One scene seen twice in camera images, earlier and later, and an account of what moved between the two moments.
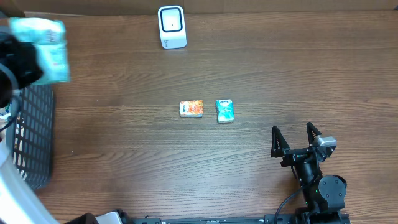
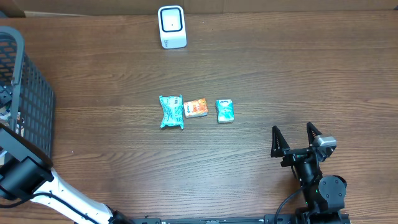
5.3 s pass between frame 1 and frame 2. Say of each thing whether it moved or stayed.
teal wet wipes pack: moved
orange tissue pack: moved
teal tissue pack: stayed
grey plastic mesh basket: stayed
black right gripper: stayed
